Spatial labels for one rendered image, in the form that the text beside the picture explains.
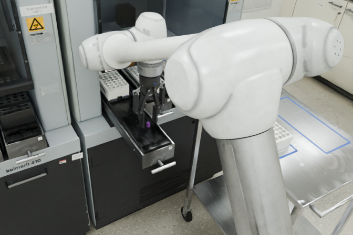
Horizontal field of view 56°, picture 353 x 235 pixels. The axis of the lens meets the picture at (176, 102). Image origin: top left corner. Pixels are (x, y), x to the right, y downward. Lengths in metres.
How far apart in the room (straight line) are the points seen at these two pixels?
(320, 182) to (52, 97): 1.01
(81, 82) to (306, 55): 0.95
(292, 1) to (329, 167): 2.51
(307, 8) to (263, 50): 2.98
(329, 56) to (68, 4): 0.87
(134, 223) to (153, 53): 1.30
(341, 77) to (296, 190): 2.32
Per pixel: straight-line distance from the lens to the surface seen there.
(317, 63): 0.60
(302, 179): 1.22
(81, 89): 1.37
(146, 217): 2.01
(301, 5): 3.54
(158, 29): 1.05
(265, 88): 0.52
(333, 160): 1.34
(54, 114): 1.39
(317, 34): 0.60
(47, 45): 1.24
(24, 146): 1.34
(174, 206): 2.06
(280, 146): 1.25
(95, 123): 1.45
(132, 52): 0.89
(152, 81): 1.15
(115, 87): 1.43
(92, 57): 0.98
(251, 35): 0.53
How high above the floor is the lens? 1.65
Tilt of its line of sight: 36 degrees down
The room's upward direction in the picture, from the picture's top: 5 degrees clockwise
